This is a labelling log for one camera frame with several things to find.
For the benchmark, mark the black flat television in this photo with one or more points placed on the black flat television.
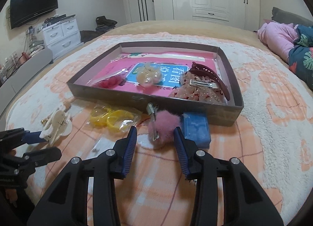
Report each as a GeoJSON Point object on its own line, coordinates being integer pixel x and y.
{"type": "Point", "coordinates": [23, 11]}

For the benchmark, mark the grey bench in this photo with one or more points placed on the grey bench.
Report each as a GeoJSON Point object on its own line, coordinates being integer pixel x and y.
{"type": "Point", "coordinates": [23, 75]}

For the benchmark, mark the pink pompom hair clip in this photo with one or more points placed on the pink pompom hair clip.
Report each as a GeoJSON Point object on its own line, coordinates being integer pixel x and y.
{"type": "Point", "coordinates": [161, 126]}

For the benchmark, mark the blue jewelry box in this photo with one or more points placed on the blue jewelry box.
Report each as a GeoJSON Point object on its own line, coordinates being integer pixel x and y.
{"type": "Point", "coordinates": [195, 127]}

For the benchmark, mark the pink book in tray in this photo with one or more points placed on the pink book in tray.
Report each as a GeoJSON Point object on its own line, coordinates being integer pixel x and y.
{"type": "Point", "coordinates": [172, 66]}

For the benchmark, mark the white drawer cabinet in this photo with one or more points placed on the white drawer cabinet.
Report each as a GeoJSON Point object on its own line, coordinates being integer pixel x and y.
{"type": "Point", "coordinates": [61, 37]}

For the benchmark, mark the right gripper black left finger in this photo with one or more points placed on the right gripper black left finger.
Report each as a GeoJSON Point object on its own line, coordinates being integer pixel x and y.
{"type": "Point", "coordinates": [65, 201]}

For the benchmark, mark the white floral claw hair clip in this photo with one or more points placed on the white floral claw hair clip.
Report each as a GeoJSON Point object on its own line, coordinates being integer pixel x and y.
{"type": "Point", "coordinates": [57, 125]}

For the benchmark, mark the brown cardboard tray box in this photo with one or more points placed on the brown cardboard tray box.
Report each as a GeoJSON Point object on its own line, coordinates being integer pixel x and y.
{"type": "Point", "coordinates": [224, 115]}

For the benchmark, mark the pink padded jacket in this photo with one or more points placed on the pink padded jacket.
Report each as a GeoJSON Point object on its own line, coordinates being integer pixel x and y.
{"type": "Point", "coordinates": [278, 37]}

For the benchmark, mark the dark clothes pile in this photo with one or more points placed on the dark clothes pile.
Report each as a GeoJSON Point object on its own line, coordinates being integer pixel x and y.
{"type": "Point", "coordinates": [104, 25]}

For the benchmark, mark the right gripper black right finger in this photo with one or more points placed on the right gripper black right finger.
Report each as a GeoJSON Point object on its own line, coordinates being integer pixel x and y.
{"type": "Point", "coordinates": [245, 201]}

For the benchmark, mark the blue floral quilt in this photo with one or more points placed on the blue floral quilt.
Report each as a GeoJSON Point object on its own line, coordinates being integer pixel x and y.
{"type": "Point", "coordinates": [300, 56]}

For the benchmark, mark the dark red banana hair clip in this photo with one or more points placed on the dark red banana hair clip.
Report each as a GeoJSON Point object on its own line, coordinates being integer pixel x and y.
{"type": "Point", "coordinates": [204, 71]}

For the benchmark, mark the polka dot mesh bow clip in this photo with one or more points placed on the polka dot mesh bow clip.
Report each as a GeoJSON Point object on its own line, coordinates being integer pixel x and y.
{"type": "Point", "coordinates": [201, 89]}

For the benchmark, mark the white earring card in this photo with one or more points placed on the white earring card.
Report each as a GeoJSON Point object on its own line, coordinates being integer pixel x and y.
{"type": "Point", "coordinates": [100, 146]}

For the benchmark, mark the grey headboard cushion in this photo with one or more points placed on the grey headboard cushion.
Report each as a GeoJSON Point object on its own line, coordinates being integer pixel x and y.
{"type": "Point", "coordinates": [282, 16]}

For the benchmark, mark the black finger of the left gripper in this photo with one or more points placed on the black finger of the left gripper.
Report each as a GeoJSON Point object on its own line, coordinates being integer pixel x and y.
{"type": "Point", "coordinates": [28, 163]}
{"type": "Point", "coordinates": [17, 137]}

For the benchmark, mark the orange white plush blanket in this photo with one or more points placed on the orange white plush blanket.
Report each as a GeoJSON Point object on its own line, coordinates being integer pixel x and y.
{"type": "Point", "coordinates": [272, 136]}

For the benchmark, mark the beige bed sheet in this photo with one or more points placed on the beige bed sheet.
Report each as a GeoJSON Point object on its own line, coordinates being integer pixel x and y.
{"type": "Point", "coordinates": [205, 29]}

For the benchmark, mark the red hair accessory in bag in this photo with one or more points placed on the red hair accessory in bag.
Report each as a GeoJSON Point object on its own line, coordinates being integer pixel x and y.
{"type": "Point", "coordinates": [110, 80]}

